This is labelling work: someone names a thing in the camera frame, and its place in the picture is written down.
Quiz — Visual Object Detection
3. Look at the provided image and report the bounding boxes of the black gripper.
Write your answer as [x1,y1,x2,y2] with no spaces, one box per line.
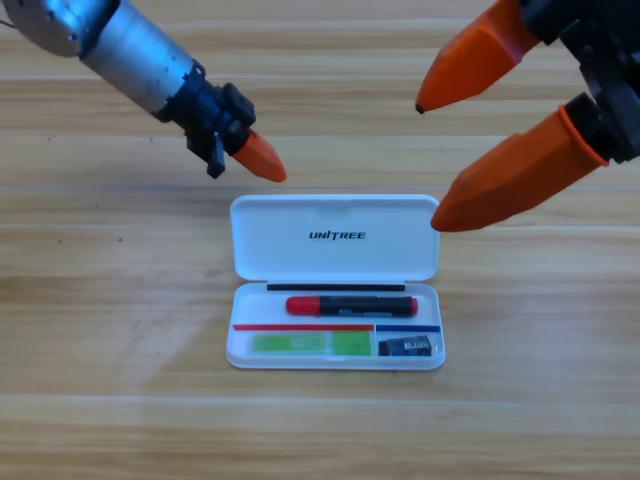
[414,0,640,234]
[157,59,288,183]

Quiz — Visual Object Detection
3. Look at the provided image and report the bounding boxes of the black marker with red cap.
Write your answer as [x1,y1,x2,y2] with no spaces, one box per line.
[285,294,420,318]

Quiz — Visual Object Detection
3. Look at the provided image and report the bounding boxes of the black eraser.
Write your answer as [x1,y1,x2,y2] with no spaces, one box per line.
[377,337,432,357]

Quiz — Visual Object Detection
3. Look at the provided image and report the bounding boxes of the white Unitree pencil case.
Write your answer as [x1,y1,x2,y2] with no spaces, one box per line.
[225,193,446,371]

